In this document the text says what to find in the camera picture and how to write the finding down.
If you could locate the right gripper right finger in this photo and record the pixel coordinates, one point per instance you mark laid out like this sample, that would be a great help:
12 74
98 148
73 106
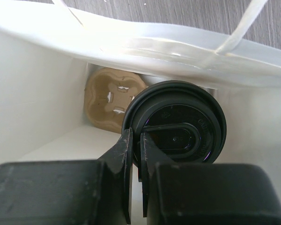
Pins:
150 155

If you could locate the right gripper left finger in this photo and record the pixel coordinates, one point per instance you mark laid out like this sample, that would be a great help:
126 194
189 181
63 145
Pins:
119 161

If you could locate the black plastic cup lid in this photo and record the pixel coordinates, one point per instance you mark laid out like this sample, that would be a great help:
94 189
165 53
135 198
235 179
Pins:
185 122

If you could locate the brown pulp cup carrier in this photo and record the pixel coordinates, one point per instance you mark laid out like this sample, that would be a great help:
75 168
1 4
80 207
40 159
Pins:
108 93

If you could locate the white blue paper bag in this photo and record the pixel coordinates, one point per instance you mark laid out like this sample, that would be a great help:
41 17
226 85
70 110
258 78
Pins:
47 52

